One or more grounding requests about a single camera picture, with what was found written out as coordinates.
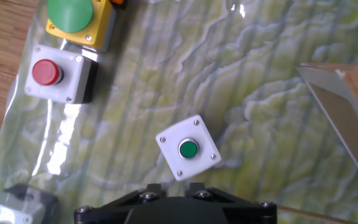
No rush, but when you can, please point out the green marble pattern mat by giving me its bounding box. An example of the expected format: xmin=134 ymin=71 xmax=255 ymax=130
xmin=0 ymin=0 xmax=358 ymax=224

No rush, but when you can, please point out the wooden picture frame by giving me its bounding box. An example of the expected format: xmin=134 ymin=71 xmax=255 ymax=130
xmin=277 ymin=62 xmax=358 ymax=224

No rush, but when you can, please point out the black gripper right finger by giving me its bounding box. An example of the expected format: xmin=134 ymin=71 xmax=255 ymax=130
xmin=186 ymin=182 xmax=278 ymax=224

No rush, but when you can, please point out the white green button box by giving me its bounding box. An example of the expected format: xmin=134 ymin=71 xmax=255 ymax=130
xmin=155 ymin=114 xmax=223 ymax=182

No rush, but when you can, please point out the white red button box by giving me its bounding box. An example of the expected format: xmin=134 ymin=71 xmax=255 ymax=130
xmin=24 ymin=44 xmax=99 ymax=105
xmin=0 ymin=183 xmax=59 ymax=224

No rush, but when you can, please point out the yellow box green mushroom button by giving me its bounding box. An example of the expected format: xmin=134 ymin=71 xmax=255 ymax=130
xmin=45 ymin=0 xmax=117 ymax=53

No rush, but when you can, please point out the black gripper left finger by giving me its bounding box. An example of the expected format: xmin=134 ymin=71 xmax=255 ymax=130
xmin=74 ymin=182 xmax=170 ymax=224

